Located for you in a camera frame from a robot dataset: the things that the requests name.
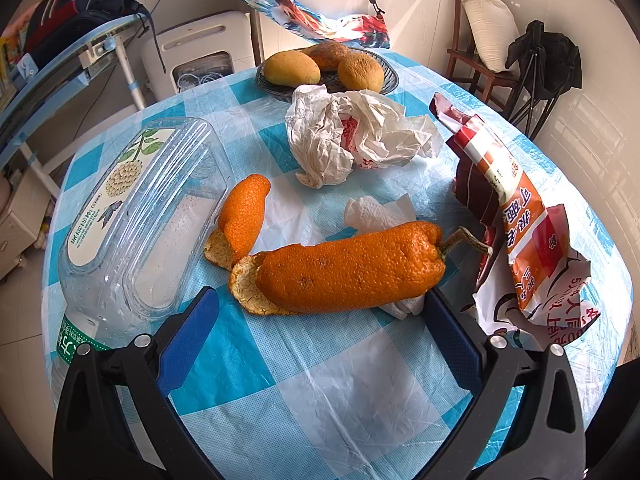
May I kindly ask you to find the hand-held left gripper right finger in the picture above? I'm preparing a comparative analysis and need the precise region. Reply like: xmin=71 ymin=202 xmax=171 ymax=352
xmin=420 ymin=287 xmax=586 ymax=480

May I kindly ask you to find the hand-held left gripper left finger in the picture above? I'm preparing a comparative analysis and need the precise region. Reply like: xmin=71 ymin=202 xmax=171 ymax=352
xmin=52 ymin=285 xmax=223 ymax=480

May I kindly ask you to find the large orange peel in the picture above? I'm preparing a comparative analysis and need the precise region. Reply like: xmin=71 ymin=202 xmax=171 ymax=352
xmin=229 ymin=220 xmax=493 ymax=317

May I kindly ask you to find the clear plastic bottle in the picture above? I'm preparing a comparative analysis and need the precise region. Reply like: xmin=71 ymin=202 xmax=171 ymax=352
xmin=50 ymin=116 xmax=233 ymax=406

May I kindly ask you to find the orange red snack bag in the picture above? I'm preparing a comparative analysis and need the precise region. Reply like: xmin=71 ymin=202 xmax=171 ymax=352
xmin=430 ymin=92 xmax=601 ymax=351

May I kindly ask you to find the small orange peel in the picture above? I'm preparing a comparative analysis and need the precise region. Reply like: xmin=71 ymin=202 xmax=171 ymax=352
xmin=204 ymin=174 xmax=272 ymax=271

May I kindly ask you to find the white tissue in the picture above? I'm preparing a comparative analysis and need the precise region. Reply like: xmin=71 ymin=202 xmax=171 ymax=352
xmin=344 ymin=195 xmax=431 ymax=321

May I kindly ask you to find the white plastic bag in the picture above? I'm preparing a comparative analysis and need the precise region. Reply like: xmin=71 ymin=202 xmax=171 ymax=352
xmin=285 ymin=85 xmax=446 ymax=190

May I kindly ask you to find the blue checked plastic tablecloth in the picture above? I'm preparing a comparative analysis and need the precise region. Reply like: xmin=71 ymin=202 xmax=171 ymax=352
xmin=40 ymin=52 xmax=631 ymax=480

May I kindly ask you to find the dark fruit plate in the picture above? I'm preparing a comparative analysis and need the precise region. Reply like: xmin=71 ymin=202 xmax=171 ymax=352
xmin=255 ymin=50 xmax=401 ymax=101

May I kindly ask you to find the brown wooden chair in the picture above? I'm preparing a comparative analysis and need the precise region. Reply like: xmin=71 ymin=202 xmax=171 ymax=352
xmin=445 ymin=0 xmax=526 ymax=111

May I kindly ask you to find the rough orange fruit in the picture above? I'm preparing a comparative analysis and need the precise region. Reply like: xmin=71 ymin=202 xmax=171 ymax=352
xmin=337 ymin=53 xmax=386 ymax=93

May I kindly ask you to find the yellow mango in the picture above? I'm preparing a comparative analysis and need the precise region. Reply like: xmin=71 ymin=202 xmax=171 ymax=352
xmin=263 ymin=50 xmax=322 ymax=86

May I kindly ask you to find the black folding chair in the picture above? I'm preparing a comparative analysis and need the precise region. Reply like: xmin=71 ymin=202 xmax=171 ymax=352
xmin=505 ymin=20 xmax=583 ymax=141

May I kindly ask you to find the blue study desk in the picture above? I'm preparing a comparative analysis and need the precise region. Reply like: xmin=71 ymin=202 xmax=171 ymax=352
xmin=0 ymin=12 xmax=151 ymax=201

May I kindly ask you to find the white air purifier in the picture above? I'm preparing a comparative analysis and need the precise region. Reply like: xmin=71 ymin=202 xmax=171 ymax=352
xmin=140 ymin=10 xmax=251 ymax=103

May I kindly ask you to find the brownish orange fruit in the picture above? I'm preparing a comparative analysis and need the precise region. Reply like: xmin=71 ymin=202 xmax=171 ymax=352
xmin=305 ymin=41 xmax=351 ymax=72

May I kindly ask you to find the white sack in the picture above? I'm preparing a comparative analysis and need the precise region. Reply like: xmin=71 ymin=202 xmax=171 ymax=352
xmin=460 ymin=0 xmax=521 ymax=73

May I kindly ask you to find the dark blue striped backpack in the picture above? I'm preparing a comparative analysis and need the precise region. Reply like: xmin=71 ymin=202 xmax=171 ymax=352
xmin=22 ymin=0 xmax=151 ymax=56

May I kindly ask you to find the printed drawstring bag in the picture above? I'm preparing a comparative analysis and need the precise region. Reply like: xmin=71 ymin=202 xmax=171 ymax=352
xmin=222 ymin=0 xmax=391 ymax=50

